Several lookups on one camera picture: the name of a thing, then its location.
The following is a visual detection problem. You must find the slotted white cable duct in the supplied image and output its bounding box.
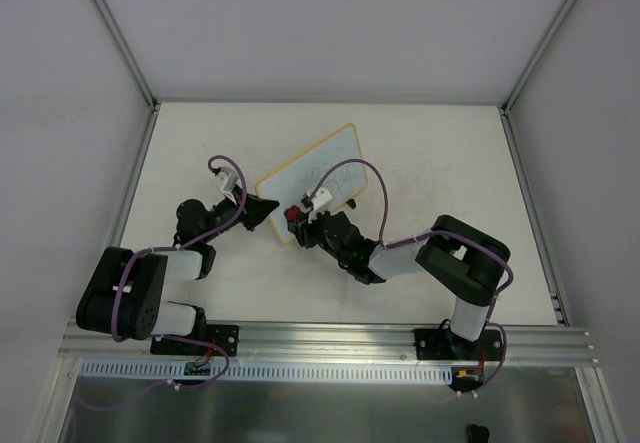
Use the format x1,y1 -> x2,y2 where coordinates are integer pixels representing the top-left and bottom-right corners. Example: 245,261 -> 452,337
79,358 -> 453,386

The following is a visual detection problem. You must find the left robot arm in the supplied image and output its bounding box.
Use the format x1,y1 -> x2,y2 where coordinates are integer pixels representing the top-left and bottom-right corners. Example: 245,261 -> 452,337
76,194 -> 279,353

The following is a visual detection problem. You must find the aluminium mounting rail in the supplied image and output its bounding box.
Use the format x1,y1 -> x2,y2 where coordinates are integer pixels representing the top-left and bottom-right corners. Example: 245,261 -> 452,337
57,322 -> 601,368

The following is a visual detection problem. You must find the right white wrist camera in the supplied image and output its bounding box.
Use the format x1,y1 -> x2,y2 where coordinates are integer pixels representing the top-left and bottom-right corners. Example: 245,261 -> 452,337
301,187 -> 332,223

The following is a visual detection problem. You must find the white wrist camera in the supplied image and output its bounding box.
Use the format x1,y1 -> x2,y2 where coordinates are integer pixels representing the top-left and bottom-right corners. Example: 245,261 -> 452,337
301,187 -> 332,223
214,166 -> 242,202

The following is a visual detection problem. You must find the black object on floor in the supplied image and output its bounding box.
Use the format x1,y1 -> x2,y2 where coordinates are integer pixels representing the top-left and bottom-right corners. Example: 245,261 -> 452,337
467,424 -> 490,443

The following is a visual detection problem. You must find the red whiteboard eraser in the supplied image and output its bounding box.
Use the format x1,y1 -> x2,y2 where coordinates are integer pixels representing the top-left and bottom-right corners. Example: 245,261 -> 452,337
284,206 -> 301,222

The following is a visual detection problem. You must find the right aluminium frame post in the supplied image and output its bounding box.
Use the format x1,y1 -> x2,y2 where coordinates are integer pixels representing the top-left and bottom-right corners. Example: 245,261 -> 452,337
501,0 -> 580,114

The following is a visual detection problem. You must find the left aluminium frame post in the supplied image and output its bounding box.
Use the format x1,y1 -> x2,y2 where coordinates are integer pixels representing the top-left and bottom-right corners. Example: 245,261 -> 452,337
90,0 -> 157,111

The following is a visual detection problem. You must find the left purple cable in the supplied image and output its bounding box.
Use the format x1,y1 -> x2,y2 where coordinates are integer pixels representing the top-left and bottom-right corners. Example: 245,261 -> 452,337
77,155 -> 249,412

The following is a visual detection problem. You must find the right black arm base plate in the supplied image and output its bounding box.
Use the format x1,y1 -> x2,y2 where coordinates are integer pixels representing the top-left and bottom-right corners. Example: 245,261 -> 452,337
413,328 -> 505,362

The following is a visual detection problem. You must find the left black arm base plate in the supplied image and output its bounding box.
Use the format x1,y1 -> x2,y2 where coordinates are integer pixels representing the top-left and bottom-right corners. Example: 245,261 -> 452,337
150,324 -> 240,358

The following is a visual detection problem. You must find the purple cable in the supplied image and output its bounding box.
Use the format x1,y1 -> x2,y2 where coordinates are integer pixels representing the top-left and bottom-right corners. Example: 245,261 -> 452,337
314,158 -> 516,404
77,155 -> 249,412

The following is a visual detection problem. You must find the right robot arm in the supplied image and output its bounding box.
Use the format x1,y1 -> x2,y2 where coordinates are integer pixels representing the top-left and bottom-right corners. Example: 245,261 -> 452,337
284,206 -> 514,361

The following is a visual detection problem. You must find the yellow framed whiteboard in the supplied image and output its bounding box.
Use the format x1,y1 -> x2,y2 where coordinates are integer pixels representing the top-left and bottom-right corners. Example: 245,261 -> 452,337
255,123 -> 368,245

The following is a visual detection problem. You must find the aluminium frame post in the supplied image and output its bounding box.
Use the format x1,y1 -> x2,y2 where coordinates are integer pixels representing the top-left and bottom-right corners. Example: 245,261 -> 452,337
90,0 -> 157,111
501,0 -> 580,114

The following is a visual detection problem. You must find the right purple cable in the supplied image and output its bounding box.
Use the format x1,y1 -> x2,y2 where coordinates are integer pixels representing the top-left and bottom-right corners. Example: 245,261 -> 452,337
314,158 -> 516,404

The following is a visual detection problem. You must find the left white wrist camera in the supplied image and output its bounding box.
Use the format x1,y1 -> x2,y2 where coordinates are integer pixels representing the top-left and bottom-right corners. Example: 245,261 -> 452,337
214,166 -> 242,202

